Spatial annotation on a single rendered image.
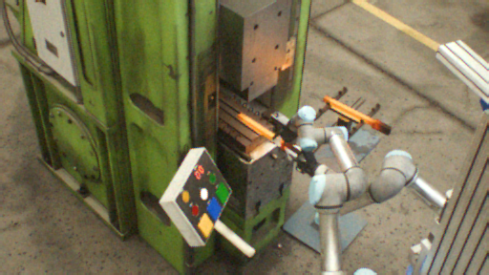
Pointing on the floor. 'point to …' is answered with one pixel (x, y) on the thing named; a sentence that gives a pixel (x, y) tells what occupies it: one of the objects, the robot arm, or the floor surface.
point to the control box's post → (189, 259)
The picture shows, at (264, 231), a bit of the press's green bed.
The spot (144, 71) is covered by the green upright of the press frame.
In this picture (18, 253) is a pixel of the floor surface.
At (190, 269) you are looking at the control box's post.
